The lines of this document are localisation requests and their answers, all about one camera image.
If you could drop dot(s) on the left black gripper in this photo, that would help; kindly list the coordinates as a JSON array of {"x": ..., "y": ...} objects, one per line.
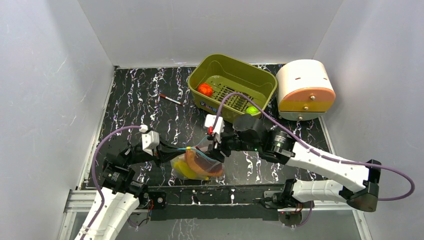
[{"x": 168, "y": 153}]

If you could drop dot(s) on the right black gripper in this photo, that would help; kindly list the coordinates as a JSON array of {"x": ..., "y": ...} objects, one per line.
[{"x": 218, "y": 145}]

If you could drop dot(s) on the orange toy papaya slice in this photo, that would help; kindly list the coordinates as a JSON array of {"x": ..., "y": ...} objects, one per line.
[{"x": 203, "y": 165}]

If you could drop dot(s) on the yellow toy banana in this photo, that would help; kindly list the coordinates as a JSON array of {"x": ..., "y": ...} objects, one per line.
[{"x": 182, "y": 171}]

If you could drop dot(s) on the clear zip top bag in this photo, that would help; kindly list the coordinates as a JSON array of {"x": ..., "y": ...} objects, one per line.
[{"x": 200, "y": 147}]

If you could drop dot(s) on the olive green plastic basket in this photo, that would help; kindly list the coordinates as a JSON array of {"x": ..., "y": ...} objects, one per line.
[{"x": 227, "y": 75}]

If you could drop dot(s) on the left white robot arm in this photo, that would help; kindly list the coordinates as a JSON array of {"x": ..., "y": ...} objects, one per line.
[{"x": 118, "y": 194}]

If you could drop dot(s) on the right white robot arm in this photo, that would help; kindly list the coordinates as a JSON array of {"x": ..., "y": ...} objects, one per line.
[{"x": 355, "y": 185}]

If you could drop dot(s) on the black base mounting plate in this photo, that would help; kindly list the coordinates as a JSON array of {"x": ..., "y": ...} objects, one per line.
[{"x": 208, "y": 202}]

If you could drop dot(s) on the green toy lime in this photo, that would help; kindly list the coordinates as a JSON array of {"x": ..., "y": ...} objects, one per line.
[{"x": 252, "y": 110}]

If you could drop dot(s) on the marker pen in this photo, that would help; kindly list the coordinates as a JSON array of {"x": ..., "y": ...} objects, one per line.
[{"x": 170, "y": 99}]

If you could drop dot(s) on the red orange toy tomato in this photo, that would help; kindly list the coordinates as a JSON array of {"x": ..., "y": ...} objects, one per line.
[{"x": 205, "y": 89}]

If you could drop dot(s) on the white orange cylindrical container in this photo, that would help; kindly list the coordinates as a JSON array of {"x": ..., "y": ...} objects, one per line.
[{"x": 304, "y": 90}]

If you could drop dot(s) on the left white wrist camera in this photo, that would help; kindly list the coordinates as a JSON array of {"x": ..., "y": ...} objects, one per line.
[{"x": 150, "y": 139}]

